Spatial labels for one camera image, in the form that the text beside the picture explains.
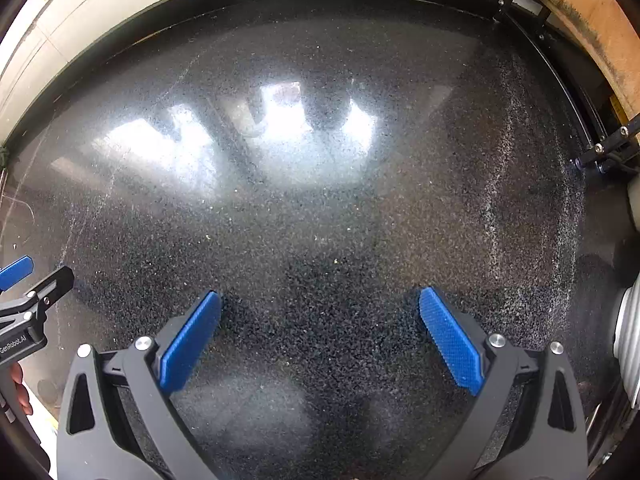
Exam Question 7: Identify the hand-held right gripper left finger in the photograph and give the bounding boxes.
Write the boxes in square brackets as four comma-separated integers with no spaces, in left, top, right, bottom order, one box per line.
[55,290,223,480]

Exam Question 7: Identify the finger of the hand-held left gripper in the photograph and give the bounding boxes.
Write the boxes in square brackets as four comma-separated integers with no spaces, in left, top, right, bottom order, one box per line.
[0,255,35,293]
[0,266,76,333]

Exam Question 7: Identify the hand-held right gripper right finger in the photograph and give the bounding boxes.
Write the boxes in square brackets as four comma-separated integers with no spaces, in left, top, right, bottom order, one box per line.
[419,286,589,480]

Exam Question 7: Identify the person's left hand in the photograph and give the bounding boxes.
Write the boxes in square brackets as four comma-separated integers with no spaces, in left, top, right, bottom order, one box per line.
[9,362,35,417]

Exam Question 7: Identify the white ribbed bin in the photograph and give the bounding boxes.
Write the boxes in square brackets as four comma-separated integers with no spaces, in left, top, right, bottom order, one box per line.
[611,275,640,401]

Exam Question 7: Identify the black metal clamp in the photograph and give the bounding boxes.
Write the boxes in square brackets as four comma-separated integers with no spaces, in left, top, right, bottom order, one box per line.
[572,115,640,177]

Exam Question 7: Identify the wooden board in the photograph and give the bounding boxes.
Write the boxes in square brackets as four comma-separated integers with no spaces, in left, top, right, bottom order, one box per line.
[525,0,640,126]

